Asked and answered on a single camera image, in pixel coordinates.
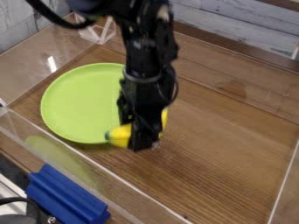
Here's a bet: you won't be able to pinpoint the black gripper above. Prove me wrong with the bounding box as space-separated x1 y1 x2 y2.
116 34 180 152

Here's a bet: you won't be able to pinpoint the yellow toy banana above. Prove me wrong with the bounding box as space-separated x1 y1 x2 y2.
105 108 168 149

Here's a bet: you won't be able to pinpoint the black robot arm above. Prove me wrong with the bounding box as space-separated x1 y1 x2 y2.
24 0 179 151

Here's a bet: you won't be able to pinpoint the green round plate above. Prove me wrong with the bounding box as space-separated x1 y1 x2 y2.
40 63 124 144

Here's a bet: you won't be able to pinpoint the blue plastic clamp block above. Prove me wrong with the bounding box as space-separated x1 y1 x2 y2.
25 164 111 224

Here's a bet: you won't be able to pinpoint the clear acrylic corner bracket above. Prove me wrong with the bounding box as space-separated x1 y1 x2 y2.
79 17 116 46

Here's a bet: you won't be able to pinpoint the clear acrylic front wall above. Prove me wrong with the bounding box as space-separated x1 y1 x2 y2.
0 101 191 224

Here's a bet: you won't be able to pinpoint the black cable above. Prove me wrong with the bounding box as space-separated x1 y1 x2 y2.
0 197 43 224

